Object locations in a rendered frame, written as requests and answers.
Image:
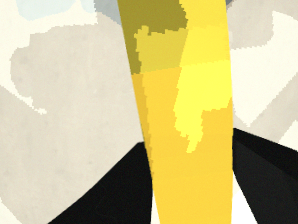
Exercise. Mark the yellow bar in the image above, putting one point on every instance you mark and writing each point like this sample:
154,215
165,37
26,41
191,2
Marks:
179,60

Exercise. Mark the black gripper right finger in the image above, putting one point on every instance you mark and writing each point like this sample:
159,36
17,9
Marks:
267,174

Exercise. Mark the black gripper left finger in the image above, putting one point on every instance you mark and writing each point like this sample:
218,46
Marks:
124,195

